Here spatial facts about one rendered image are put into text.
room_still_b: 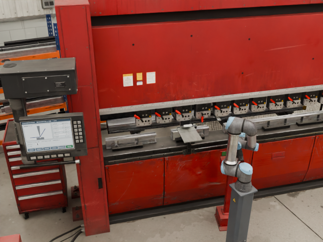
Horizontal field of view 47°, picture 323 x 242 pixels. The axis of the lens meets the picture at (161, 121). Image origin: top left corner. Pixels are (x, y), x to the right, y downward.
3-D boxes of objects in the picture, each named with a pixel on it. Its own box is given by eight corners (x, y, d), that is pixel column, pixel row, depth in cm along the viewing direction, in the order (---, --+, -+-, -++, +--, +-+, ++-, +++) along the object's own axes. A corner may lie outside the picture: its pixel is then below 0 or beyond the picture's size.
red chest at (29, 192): (21, 223, 397) (1, 144, 348) (24, 194, 439) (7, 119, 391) (69, 215, 407) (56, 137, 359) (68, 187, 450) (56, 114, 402)
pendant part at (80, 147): (27, 162, 282) (18, 120, 265) (29, 153, 292) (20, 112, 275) (87, 156, 289) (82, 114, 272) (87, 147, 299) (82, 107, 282)
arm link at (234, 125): (235, 180, 320) (243, 121, 299) (218, 175, 325) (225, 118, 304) (239, 173, 330) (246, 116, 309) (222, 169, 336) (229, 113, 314)
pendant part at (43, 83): (19, 175, 290) (-4, 73, 249) (24, 158, 311) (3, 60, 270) (86, 169, 297) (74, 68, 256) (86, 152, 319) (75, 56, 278)
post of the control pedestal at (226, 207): (224, 213, 393) (229, 172, 367) (223, 210, 398) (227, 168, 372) (229, 213, 394) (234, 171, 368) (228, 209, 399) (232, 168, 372)
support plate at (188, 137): (184, 143, 352) (184, 142, 352) (176, 129, 374) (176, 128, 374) (202, 140, 356) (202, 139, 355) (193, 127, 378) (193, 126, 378)
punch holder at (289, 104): (286, 108, 392) (289, 93, 384) (282, 104, 399) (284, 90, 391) (299, 106, 395) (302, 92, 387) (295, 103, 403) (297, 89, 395)
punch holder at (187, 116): (176, 121, 367) (177, 106, 359) (174, 117, 374) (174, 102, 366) (191, 119, 370) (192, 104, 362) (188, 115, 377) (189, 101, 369)
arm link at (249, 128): (259, 118, 299) (259, 143, 342) (245, 116, 303) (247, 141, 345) (256, 131, 295) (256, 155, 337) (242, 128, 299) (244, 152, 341)
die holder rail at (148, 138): (106, 149, 364) (105, 140, 359) (105, 146, 369) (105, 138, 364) (156, 142, 374) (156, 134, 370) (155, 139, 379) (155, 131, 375)
